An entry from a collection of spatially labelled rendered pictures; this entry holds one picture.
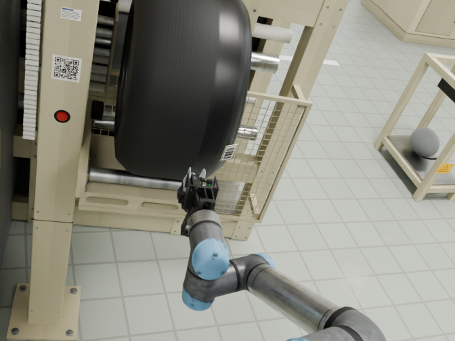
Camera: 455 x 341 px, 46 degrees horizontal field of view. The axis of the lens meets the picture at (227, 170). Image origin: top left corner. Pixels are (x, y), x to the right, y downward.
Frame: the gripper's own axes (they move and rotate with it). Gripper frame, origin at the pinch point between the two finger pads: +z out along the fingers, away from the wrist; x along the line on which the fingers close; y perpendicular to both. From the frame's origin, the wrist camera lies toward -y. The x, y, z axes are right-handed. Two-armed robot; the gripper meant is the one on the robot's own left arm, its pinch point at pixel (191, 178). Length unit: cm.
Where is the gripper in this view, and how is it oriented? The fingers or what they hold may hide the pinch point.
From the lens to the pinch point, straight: 138.2
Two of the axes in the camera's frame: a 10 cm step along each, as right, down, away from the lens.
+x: -9.6, -1.2, -2.7
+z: -1.6, -5.5, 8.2
